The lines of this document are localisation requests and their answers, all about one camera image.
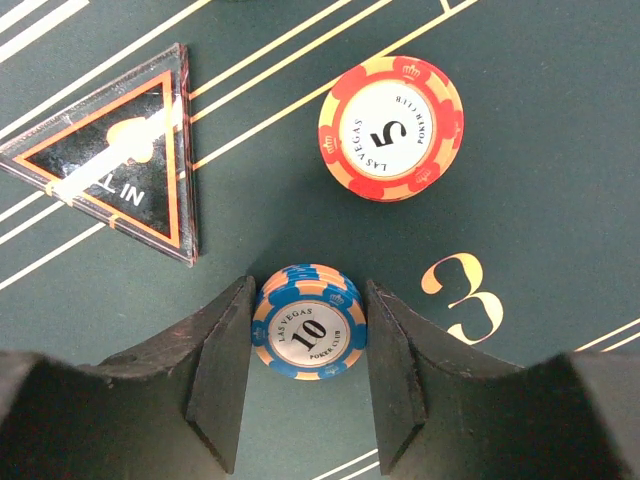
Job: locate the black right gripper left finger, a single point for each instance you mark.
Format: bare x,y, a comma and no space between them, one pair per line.
210,380

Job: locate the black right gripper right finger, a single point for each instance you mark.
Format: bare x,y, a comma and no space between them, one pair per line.
445,410

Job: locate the blue chips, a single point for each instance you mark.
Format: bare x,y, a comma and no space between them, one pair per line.
309,322

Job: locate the red chips position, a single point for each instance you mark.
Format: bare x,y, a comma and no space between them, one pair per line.
390,127

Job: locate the green poker table mat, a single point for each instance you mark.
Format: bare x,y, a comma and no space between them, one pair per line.
531,238

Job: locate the black triangular all-in marker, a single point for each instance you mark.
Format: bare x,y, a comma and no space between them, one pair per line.
122,155

